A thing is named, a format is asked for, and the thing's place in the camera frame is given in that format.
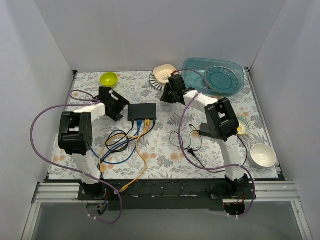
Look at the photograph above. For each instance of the cream square panda bowl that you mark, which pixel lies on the cream square panda bowl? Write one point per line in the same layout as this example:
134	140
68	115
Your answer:
163	72

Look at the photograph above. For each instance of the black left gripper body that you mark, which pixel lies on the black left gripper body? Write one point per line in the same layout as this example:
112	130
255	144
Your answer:
119	107

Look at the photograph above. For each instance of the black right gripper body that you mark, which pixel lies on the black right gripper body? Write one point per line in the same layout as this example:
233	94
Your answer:
166	94

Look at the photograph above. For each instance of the white ceramic bowl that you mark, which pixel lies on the white ceramic bowl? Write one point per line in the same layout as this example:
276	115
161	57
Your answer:
263	156

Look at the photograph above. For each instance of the aluminium frame rail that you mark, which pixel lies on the aluminium frame rail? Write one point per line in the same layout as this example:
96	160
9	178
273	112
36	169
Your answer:
265	191

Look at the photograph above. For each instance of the teal transparent plastic tub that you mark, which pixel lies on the teal transparent plastic tub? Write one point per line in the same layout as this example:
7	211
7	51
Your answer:
194	73

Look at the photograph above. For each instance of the lime green plastic bowl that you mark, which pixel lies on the lime green plastic bowl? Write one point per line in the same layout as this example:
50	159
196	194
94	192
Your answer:
109	79

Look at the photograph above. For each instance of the floral patterned table mat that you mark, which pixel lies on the floral patterned table mat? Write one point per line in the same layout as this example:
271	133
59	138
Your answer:
158	155

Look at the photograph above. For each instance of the black network switch box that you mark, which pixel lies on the black network switch box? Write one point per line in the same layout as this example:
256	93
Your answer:
142	111

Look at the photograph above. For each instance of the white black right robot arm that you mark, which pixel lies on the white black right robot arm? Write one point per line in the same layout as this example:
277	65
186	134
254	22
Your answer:
222	124

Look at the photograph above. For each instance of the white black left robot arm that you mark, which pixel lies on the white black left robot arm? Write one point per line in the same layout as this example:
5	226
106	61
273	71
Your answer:
75	136

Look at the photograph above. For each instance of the striped white blue plate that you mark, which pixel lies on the striped white blue plate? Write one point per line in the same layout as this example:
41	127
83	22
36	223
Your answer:
156	83

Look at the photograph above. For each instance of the patterned teal yellow small bowl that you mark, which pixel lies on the patterned teal yellow small bowl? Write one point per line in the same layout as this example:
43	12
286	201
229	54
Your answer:
245	125

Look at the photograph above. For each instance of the teal glass plate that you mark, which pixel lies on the teal glass plate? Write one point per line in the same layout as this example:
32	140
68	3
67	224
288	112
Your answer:
223	80

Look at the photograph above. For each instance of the black power adapter brick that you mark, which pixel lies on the black power adapter brick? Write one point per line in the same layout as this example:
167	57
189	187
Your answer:
206	131

